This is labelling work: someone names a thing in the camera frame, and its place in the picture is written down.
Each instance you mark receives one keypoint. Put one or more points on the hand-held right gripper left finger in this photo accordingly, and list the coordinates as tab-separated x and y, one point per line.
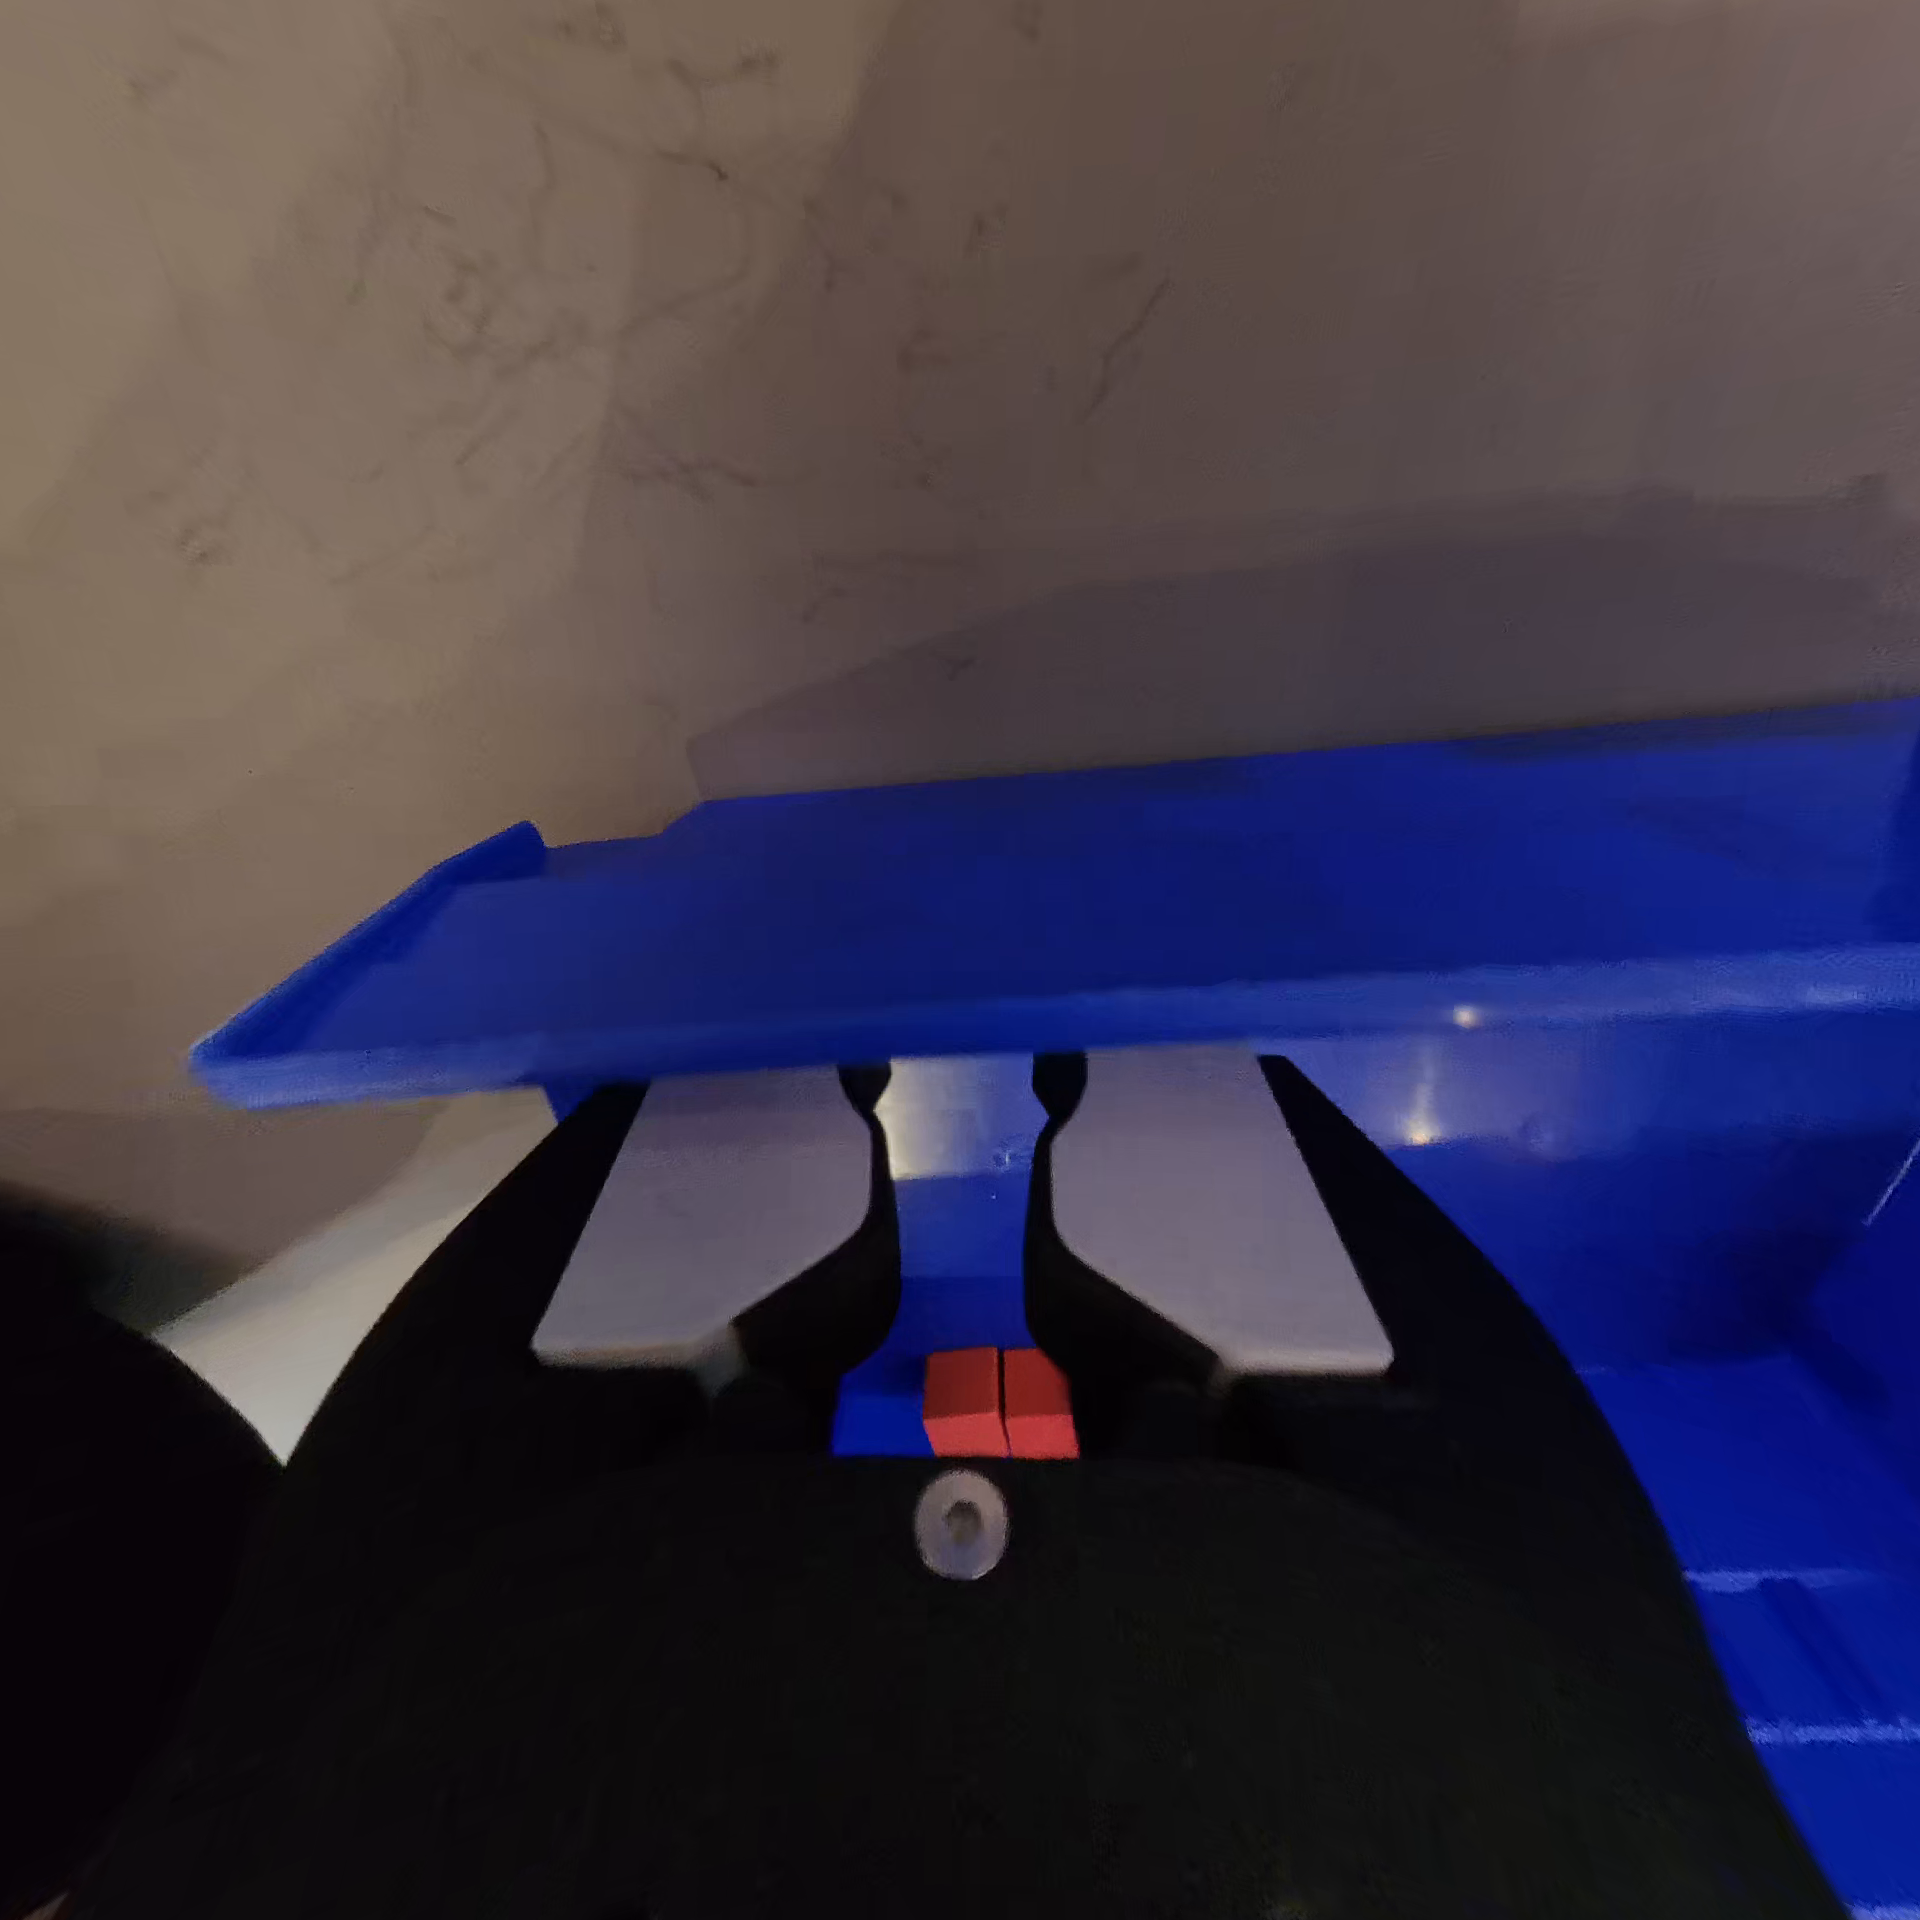
705	1215

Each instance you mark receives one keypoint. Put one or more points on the red wooden cube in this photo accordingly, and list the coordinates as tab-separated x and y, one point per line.
1040	1402
964	1402

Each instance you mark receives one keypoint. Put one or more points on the blue plastic storage bin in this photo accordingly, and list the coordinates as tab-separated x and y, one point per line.
1050	931

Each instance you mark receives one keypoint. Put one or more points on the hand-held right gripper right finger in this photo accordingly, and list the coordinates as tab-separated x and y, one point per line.
1201	1215

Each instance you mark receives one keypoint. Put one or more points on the black rounded object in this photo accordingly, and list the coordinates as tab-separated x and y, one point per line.
106	1575

